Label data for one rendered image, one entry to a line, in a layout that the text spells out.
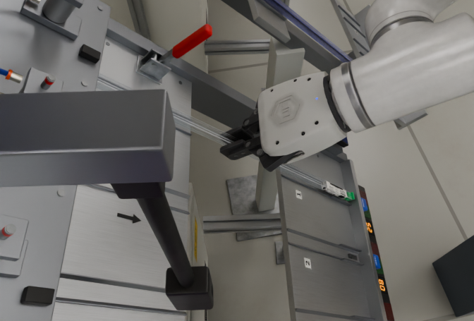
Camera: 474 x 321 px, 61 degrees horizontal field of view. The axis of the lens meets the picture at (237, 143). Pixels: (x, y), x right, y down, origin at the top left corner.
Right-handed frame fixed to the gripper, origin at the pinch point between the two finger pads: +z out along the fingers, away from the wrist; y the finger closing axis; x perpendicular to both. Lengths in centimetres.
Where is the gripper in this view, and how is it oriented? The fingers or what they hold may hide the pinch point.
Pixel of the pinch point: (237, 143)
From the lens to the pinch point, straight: 57.2
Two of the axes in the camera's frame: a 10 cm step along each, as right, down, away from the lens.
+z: -8.3, 3.2, 4.6
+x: 5.6, 4.2, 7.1
